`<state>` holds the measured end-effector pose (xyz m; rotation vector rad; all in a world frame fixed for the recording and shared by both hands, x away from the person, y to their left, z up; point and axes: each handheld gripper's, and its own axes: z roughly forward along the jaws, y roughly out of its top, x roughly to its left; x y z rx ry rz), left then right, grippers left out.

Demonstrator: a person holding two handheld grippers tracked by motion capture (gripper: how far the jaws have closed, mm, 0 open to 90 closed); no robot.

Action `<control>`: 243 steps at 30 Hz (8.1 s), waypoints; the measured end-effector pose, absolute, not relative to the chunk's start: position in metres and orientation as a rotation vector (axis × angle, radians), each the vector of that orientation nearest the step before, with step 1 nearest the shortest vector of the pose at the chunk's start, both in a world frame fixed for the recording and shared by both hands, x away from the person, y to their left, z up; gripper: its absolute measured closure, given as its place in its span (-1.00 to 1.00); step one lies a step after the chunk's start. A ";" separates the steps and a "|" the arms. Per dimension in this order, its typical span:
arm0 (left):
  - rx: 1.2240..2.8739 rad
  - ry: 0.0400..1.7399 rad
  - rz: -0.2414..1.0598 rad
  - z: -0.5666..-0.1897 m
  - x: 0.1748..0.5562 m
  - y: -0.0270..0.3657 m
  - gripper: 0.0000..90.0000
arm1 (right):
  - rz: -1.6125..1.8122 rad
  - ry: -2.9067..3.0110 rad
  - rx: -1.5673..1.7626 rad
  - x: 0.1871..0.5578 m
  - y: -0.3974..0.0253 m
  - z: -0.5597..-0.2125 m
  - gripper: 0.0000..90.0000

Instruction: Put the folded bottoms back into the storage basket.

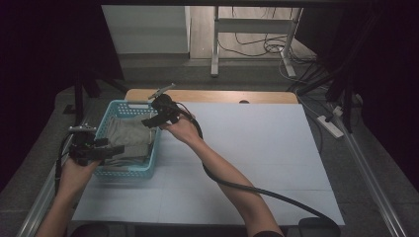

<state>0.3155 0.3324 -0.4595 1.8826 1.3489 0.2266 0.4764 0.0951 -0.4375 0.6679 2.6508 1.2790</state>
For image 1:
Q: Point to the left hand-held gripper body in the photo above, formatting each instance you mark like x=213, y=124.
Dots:
x=84, y=148

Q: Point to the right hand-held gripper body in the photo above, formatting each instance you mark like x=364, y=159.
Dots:
x=166, y=105

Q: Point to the grey cloth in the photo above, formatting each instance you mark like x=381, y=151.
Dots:
x=130, y=135

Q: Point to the light blue perforated plastic basket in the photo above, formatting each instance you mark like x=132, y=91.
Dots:
x=131, y=173

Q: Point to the person's left hand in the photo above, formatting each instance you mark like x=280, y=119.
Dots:
x=74, y=176

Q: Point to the person's right hand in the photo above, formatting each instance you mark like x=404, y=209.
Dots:
x=183, y=130

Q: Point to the wooden table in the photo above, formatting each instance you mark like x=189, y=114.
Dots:
x=214, y=96

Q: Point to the black metal stand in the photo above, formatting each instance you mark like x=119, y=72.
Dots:
x=346, y=85
x=79, y=95

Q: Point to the white cabinet panel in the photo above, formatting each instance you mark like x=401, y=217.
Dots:
x=145, y=29

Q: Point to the white power strip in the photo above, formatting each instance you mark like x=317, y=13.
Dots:
x=330, y=126

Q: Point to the aluminium rail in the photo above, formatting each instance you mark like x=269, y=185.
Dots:
x=375, y=187
x=39, y=207

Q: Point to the white metal desk frame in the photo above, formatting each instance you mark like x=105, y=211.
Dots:
x=253, y=24

